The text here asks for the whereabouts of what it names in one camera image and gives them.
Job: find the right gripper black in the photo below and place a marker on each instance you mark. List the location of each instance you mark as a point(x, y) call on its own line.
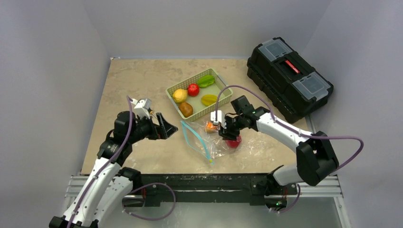
point(229, 131)

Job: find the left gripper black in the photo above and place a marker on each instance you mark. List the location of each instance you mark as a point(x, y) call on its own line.
point(167, 128)

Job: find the orange fake carrot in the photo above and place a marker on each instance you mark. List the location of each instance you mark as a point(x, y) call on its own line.
point(210, 128)

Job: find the clear zip top bag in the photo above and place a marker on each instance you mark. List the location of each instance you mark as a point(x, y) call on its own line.
point(209, 145)

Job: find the brown fake kiwi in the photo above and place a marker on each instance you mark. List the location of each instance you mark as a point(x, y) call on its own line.
point(186, 109)

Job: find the yellow fake lemon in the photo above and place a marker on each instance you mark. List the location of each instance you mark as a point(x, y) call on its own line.
point(180, 96)

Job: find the yellow fake pepper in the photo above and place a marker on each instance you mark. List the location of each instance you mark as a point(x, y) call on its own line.
point(208, 100)

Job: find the red fake tomato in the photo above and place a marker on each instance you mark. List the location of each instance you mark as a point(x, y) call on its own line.
point(193, 90)

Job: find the green fake lime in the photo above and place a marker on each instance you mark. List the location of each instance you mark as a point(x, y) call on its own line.
point(205, 81)

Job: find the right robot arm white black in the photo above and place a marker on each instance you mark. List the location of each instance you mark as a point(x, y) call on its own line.
point(315, 156)

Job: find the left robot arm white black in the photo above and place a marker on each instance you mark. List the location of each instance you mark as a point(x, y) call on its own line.
point(109, 181)

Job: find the red fake apple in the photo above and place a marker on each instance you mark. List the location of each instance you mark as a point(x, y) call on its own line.
point(233, 144)

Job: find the green plastic basket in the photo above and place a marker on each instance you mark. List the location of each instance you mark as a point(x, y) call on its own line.
point(199, 109)

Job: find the black toolbox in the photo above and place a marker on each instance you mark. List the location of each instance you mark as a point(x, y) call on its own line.
point(295, 88)

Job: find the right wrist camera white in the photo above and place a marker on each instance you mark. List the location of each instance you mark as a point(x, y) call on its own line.
point(218, 118)

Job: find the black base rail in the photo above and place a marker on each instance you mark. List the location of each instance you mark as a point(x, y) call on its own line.
point(252, 188)

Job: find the aluminium frame rail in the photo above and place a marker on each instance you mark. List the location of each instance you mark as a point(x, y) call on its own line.
point(328, 188)

